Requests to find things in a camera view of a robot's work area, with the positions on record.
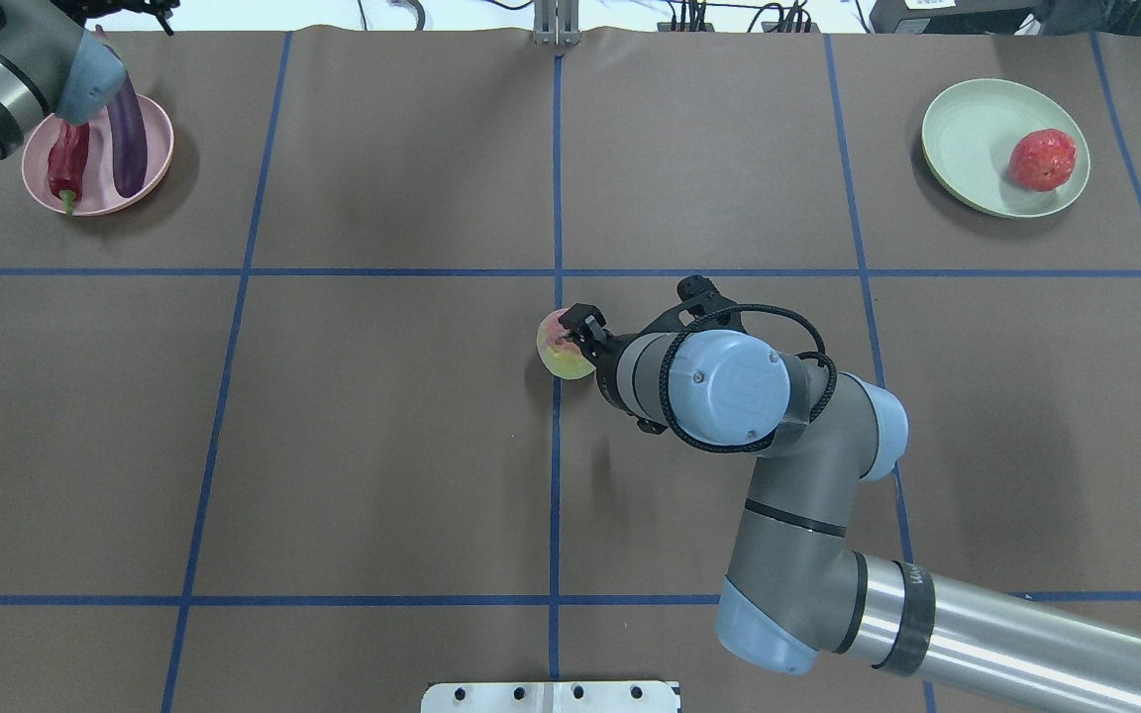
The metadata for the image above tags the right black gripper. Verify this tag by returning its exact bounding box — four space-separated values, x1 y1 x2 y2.
557 307 646 430

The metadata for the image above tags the pink green peach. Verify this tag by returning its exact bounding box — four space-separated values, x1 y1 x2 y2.
535 307 596 380

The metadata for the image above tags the red pomegranate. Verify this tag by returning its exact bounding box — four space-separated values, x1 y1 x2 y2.
1008 128 1079 191

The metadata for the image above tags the purple eggplant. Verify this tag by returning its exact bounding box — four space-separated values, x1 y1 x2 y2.
107 68 147 198

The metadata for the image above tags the red chili pepper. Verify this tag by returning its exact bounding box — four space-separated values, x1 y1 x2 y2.
46 121 91 214

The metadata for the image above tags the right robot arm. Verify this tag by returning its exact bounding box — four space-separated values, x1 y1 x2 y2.
536 303 1141 712

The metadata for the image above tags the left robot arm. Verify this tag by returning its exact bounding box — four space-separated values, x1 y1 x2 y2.
0 1 128 159

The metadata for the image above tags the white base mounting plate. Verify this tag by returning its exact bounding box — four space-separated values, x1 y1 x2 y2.
420 680 683 712

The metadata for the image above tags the green plastic plate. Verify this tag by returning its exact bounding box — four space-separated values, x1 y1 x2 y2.
922 78 1091 220

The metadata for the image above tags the pink plastic plate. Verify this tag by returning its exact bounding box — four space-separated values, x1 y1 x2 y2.
19 94 175 217

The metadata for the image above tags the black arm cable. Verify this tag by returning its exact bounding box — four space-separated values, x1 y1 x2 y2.
658 303 839 455

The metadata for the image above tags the aluminium frame post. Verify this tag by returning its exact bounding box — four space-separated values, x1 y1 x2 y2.
533 0 582 47

